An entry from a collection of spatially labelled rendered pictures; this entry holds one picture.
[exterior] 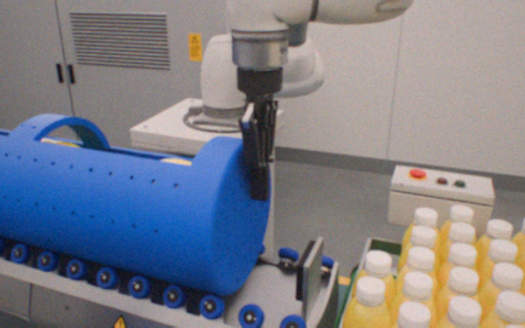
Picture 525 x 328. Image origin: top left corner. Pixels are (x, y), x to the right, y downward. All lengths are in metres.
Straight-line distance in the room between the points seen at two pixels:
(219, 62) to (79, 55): 1.69
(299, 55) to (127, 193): 0.80
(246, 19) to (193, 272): 0.40
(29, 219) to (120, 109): 2.03
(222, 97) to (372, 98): 2.30
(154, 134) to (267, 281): 0.68
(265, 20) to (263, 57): 0.05
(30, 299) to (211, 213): 0.53
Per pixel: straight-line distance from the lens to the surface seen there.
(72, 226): 0.86
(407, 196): 1.00
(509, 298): 0.71
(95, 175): 0.82
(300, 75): 1.44
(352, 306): 0.68
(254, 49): 0.70
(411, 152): 3.72
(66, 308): 1.03
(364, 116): 3.67
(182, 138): 1.39
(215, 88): 1.44
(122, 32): 2.78
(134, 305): 0.92
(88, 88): 3.02
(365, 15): 0.73
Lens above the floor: 1.50
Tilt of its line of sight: 23 degrees down
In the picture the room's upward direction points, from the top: straight up
